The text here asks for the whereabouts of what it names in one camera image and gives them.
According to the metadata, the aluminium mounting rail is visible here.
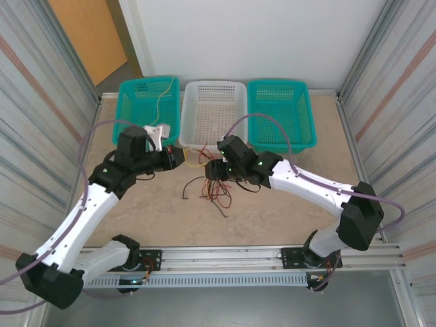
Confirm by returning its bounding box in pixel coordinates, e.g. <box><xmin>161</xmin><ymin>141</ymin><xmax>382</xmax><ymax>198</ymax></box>
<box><xmin>35</xmin><ymin>242</ymin><xmax>408</xmax><ymax>277</ymax></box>

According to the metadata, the yellow wire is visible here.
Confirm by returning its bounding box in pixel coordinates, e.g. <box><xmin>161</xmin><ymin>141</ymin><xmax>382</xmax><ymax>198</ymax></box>
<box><xmin>148</xmin><ymin>76</ymin><xmax>175</xmax><ymax>127</ymax></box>
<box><xmin>183</xmin><ymin>146</ymin><xmax>214</xmax><ymax>168</ymax></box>

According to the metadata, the teal plastic basket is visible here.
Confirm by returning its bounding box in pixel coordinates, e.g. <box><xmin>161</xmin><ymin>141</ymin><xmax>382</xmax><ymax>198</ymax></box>
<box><xmin>112</xmin><ymin>75</ymin><xmax>181</xmax><ymax>146</ymax></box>
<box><xmin>247</xmin><ymin>80</ymin><xmax>317</xmax><ymax>154</ymax></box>

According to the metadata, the red black power lead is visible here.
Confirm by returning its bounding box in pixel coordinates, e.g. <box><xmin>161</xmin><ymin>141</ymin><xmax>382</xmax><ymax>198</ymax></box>
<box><xmin>318</xmin><ymin>260</ymin><xmax>333</xmax><ymax>283</ymax></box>
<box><xmin>141</xmin><ymin>257</ymin><xmax>161</xmax><ymax>283</ymax></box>

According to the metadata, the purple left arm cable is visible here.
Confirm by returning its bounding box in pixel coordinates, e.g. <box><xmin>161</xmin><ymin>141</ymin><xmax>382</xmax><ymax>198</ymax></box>
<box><xmin>0</xmin><ymin>119</ymin><xmax>151</xmax><ymax>314</ymax></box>

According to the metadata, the red wire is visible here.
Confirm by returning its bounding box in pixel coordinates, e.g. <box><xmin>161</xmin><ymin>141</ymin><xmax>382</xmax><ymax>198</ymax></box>
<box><xmin>198</xmin><ymin>144</ymin><xmax>215</xmax><ymax>163</ymax></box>

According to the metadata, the grey slotted cable duct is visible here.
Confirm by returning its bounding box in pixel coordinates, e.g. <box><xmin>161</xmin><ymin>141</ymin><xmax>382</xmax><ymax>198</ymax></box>
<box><xmin>81</xmin><ymin>274</ymin><xmax>309</xmax><ymax>289</ymax></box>

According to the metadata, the white plastic basket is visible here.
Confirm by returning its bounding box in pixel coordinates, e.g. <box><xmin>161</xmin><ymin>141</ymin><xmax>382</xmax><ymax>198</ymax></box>
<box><xmin>178</xmin><ymin>80</ymin><xmax>249</xmax><ymax>151</ymax></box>

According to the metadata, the black wire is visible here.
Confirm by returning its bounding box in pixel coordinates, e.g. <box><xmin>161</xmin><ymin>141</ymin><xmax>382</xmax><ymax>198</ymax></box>
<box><xmin>209</xmin><ymin>199</ymin><xmax>229</xmax><ymax>219</ymax></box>
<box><xmin>182</xmin><ymin>176</ymin><xmax>207</xmax><ymax>199</ymax></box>

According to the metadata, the wooden door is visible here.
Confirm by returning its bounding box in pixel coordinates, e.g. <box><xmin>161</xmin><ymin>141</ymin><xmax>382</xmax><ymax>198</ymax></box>
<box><xmin>47</xmin><ymin>0</ymin><xmax>129</xmax><ymax>87</ymax></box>

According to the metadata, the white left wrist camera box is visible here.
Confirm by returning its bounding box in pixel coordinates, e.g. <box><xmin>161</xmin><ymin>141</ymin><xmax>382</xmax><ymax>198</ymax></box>
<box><xmin>142</xmin><ymin>124</ymin><xmax>171</xmax><ymax>153</ymax></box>

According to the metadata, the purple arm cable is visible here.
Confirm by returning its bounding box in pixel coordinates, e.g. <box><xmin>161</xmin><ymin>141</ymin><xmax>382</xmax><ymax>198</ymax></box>
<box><xmin>0</xmin><ymin>119</ymin><xmax>151</xmax><ymax>314</ymax></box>
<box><xmin>224</xmin><ymin>114</ymin><xmax>407</xmax><ymax>293</ymax></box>

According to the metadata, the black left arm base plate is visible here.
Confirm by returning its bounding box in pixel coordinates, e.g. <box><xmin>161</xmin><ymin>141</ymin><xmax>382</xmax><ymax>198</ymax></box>
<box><xmin>125</xmin><ymin>249</ymin><xmax>163</xmax><ymax>273</ymax></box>

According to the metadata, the aluminium table frame bar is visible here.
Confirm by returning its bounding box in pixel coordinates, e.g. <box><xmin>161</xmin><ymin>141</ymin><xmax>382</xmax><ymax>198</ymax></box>
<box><xmin>99</xmin><ymin>89</ymin><xmax>341</xmax><ymax>100</ymax></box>

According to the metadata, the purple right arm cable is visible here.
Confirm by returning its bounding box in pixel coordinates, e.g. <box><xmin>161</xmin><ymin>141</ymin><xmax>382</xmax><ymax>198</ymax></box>
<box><xmin>224</xmin><ymin>114</ymin><xmax>407</xmax><ymax>293</ymax></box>

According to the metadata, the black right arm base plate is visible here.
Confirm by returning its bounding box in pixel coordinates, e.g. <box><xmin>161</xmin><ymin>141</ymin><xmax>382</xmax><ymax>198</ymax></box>
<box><xmin>281</xmin><ymin>247</ymin><xmax>343</xmax><ymax>270</ymax></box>

